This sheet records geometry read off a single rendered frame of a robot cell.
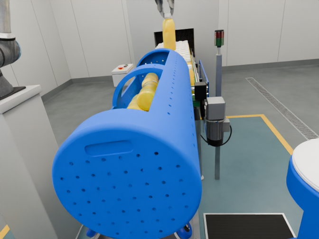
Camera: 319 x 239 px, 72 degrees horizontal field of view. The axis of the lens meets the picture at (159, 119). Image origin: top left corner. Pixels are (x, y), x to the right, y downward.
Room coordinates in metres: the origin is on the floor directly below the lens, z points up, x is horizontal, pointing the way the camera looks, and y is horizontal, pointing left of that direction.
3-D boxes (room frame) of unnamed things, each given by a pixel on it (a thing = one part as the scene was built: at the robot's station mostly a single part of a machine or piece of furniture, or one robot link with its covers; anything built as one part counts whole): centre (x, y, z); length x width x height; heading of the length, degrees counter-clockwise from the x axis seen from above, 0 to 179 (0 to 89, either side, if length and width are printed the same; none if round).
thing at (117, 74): (1.47, 0.20, 1.05); 0.20 x 0.10 x 0.10; 172
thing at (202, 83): (1.24, -0.26, 0.95); 0.10 x 0.07 x 0.10; 82
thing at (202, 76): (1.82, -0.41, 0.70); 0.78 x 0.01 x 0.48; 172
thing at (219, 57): (1.56, -0.46, 0.55); 0.04 x 0.04 x 1.10; 82
